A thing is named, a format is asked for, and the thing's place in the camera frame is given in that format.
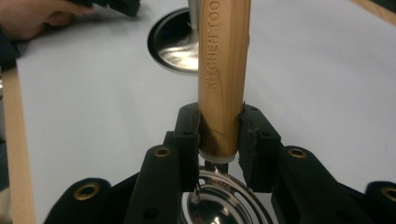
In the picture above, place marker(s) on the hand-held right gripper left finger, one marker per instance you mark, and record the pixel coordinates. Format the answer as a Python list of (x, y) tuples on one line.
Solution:
[(158, 186)]

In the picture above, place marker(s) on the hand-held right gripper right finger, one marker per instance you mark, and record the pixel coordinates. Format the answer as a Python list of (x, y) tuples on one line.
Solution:
[(299, 186)]

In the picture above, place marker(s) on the stainless steel utensil rack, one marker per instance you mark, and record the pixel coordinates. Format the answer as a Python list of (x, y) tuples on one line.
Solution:
[(174, 53)]

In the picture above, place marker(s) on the white table mat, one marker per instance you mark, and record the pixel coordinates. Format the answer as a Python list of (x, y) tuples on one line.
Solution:
[(93, 109)]

